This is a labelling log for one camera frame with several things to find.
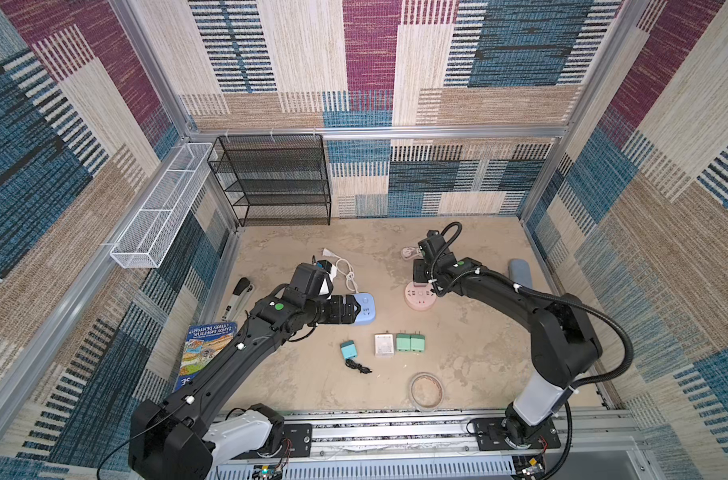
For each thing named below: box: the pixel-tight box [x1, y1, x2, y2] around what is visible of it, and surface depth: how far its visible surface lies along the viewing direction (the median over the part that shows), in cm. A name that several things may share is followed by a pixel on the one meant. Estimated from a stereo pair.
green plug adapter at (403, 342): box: [396, 333, 411, 352], surface depth 89 cm
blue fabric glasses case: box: [508, 259, 532, 288], surface depth 105 cm
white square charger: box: [374, 331, 395, 358], surface depth 88 cm
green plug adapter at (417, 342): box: [410, 331, 425, 353], surface depth 89 cm
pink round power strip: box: [404, 282, 437, 312], surface depth 98 cm
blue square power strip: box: [353, 292, 375, 326], surface depth 96 cm
